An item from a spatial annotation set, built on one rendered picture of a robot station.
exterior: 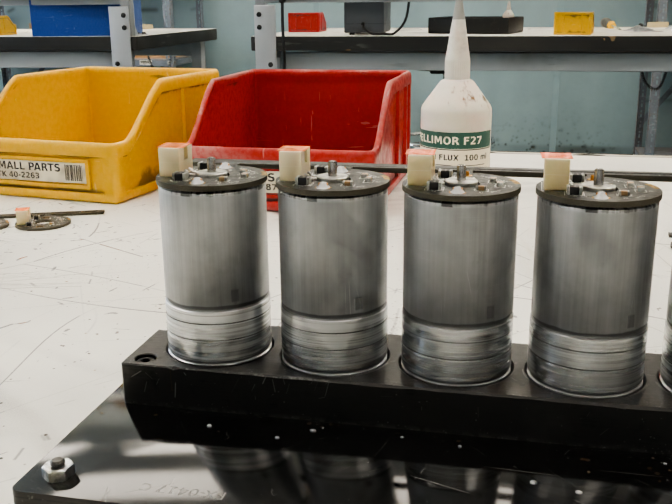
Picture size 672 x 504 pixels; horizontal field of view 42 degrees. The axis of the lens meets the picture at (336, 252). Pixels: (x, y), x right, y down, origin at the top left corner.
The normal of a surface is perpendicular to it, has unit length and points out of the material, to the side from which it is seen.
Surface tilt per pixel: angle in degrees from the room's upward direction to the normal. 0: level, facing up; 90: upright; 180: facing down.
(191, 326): 90
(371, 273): 90
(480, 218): 90
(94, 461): 0
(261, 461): 0
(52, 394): 0
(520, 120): 90
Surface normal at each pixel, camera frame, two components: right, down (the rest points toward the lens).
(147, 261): -0.01, -0.96
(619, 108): -0.21, 0.28
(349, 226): 0.25, 0.27
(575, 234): -0.57, 0.23
